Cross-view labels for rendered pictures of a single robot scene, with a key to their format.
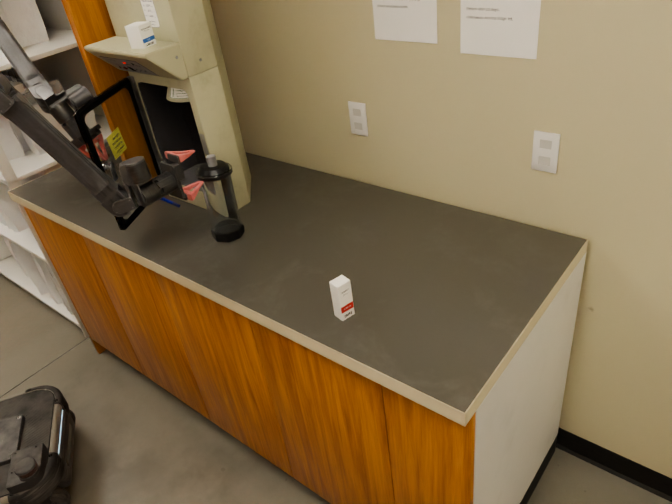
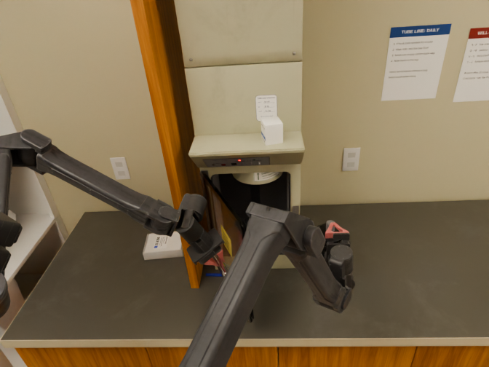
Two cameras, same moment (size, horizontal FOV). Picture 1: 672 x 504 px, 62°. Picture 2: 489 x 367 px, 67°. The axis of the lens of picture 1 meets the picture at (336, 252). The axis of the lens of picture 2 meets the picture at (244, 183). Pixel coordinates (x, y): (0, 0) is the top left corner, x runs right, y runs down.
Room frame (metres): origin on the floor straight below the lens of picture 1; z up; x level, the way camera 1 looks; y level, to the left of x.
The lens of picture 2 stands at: (0.98, 1.11, 1.98)
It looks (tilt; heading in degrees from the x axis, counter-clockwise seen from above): 33 degrees down; 321
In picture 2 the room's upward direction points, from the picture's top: 5 degrees counter-clockwise
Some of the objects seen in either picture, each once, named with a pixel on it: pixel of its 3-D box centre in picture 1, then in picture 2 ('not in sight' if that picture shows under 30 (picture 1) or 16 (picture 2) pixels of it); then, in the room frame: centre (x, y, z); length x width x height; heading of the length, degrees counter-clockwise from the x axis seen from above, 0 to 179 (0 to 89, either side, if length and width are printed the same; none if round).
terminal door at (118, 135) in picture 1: (124, 153); (226, 247); (1.71, 0.62, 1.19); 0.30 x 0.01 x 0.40; 164
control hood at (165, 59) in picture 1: (135, 61); (247, 156); (1.72, 0.50, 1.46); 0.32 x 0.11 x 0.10; 47
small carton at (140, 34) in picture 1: (140, 35); (271, 130); (1.67, 0.45, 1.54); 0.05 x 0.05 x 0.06; 60
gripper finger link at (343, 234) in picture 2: (182, 161); (335, 236); (1.47, 0.39, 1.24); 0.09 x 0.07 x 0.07; 136
